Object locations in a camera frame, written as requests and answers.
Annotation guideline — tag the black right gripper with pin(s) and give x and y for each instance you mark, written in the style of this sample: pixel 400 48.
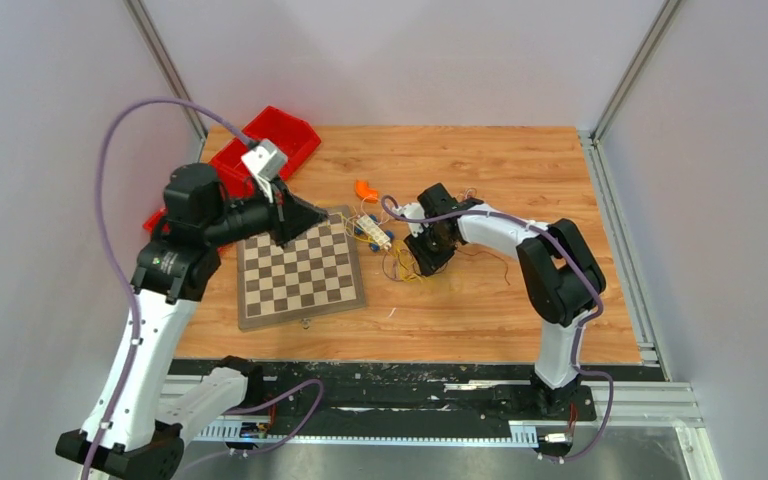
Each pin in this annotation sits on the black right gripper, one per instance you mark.
pixel 430 262

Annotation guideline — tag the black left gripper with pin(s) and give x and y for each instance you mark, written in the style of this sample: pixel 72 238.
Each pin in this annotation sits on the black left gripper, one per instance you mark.
pixel 290 215

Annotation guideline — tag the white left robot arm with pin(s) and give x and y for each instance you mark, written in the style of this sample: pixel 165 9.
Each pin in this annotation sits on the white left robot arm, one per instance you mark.
pixel 130 434

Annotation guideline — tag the orange pipe elbow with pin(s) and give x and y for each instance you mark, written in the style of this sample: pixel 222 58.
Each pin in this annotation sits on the orange pipe elbow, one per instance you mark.
pixel 365 192

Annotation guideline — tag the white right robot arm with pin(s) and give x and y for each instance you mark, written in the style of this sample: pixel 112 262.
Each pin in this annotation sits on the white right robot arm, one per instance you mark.
pixel 562 278

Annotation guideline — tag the white blue toy car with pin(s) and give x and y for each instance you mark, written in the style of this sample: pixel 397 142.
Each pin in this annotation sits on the white blue toy car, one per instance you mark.
pixel 368 228

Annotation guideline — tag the wooden chessboard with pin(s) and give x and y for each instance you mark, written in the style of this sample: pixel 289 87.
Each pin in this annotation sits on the wooden chessboard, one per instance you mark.
pixel 316 274

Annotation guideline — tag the red plastic bin tray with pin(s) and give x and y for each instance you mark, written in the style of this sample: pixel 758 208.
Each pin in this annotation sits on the red plastic bin tray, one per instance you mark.
pixel 209 206

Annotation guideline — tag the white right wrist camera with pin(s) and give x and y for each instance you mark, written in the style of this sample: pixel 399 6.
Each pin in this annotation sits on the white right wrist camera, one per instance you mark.
pixel 413 211

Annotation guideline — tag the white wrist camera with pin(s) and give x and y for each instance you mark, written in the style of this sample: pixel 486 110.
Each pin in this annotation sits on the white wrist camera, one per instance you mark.
pixel 413 211
pixel 264 162

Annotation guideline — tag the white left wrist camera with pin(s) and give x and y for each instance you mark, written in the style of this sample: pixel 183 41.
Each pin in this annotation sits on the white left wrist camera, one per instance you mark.
pixel 264 162

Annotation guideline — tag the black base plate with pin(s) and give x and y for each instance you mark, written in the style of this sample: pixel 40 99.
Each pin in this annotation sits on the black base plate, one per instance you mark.
pixel 408 400

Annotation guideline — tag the aluminium frame rail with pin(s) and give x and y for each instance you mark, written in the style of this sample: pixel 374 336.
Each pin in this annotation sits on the aluminium frame rail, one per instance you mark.
pixel 624 403

